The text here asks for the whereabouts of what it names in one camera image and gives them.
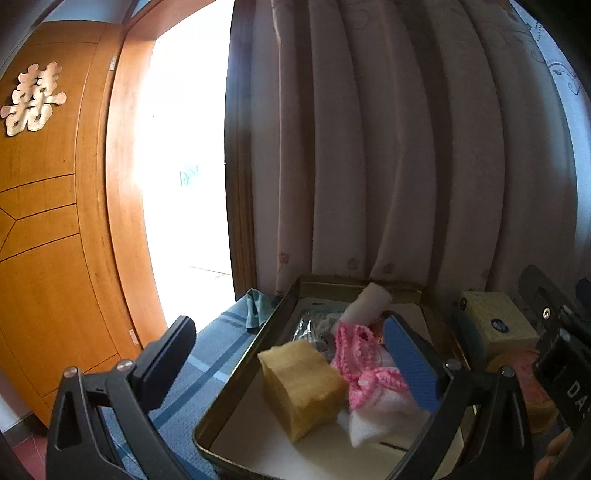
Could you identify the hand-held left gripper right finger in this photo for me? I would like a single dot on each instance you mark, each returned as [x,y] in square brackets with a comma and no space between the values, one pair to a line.
[411,364]

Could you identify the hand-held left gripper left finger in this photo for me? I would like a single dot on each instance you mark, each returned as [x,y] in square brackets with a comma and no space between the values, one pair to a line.
[161,364]

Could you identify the pink white knitted piece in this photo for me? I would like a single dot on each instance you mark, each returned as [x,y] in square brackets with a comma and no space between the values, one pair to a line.
[364,369]

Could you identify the white sponge block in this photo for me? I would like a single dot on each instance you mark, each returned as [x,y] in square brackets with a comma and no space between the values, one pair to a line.
[369,302]

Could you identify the yellow sponge block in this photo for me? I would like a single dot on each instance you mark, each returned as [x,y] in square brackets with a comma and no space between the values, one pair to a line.
[302,387]

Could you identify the gold rectangular tin tray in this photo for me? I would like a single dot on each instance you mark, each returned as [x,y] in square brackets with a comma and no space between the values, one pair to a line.
[258,443]

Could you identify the person's right hand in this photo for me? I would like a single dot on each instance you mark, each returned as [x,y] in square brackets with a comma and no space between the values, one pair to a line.
[554,454]

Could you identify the round yellow tin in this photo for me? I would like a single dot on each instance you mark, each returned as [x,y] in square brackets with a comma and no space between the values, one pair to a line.
[526,383]

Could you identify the blue plaid cloth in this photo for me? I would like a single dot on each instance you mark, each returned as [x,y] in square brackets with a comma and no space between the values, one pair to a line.
[203,350]

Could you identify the pale yellow square box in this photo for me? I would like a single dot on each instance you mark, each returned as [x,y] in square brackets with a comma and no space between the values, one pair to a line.
[496,318]

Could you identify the silver green foil wrapper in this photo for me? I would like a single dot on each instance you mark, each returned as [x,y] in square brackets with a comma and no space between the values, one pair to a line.
[314,330]

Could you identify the teal folded cloth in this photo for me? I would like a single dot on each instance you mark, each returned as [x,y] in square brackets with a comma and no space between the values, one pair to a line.
[258,309]

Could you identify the wooden door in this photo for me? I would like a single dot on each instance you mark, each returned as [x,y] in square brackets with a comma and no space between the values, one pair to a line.
[51,254]

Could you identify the beige patterned curtain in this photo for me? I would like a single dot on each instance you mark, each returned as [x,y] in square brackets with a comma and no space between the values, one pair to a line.
[415,138]

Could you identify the white door ornament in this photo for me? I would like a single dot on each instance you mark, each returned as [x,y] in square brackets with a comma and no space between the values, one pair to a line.
[30,99]

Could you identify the wooden door frame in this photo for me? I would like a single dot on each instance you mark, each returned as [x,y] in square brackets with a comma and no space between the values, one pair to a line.
[124,207]

